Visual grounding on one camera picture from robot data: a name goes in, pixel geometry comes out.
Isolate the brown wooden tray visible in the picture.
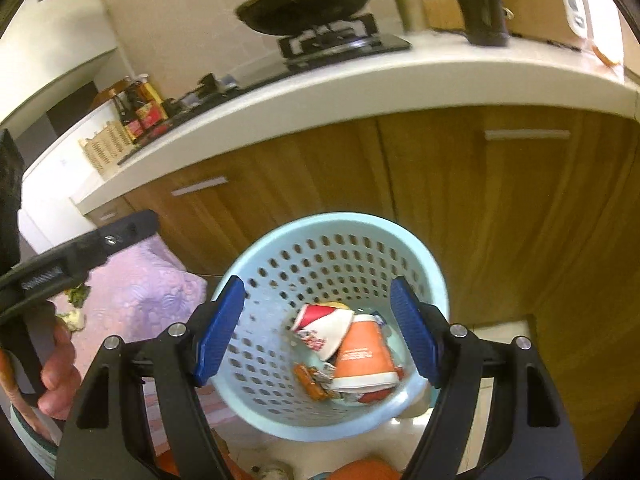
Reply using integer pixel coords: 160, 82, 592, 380
90, 86, 121, 113

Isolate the pale vegetable scrap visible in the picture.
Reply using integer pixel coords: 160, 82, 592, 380
57, 310, 86, 333

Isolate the black frying pan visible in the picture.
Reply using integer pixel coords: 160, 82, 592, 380
235, 0, 378, 37

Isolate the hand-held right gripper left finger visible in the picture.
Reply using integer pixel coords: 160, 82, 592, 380
54, 276, 247, 480

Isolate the yellow oil bottle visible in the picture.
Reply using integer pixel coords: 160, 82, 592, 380
142, 74, 168, 120

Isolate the small dark sauce bottle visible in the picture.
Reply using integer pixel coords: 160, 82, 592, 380
112, 92, 142, 142

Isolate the person's left hand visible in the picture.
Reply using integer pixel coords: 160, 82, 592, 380
37, 321, 83, 421

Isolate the floral printed blanket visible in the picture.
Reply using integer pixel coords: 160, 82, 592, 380
47, 237, 228, 461

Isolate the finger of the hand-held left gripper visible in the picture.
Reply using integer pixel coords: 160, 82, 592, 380
65, 210, 160, 281

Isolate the large dark sauce bottle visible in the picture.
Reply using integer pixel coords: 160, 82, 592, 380
127, 80, 160, 133

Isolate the beige utensil holder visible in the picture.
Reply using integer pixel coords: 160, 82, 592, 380
77, 121, 136, 179

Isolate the black cup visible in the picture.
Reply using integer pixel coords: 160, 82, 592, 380
452, 0, 513, 47

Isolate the orange paper cup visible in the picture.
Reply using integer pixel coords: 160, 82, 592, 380
330, 312, 406, 393

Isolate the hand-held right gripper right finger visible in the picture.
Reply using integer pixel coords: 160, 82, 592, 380
389, 276, 586, 480

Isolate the black glass gas stove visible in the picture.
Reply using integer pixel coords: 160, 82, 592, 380
116, 12, 414, 167

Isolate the light blue plastic basket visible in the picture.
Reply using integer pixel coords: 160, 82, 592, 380
209, 211, 451, 442

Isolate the small orange peel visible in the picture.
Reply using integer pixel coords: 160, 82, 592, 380
592, 45, 622, 68

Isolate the orange snack wrapper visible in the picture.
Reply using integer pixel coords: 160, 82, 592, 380
292, 362, 333, 402

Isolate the red and white paper cup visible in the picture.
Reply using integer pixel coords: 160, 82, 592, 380
291, 304, 356, 362

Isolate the brown rice cooker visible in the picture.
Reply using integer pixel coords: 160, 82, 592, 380
500, 0, 593, 51

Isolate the wooden kitchen counter cabinet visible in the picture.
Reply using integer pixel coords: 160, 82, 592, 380
82, 102, 640, 476

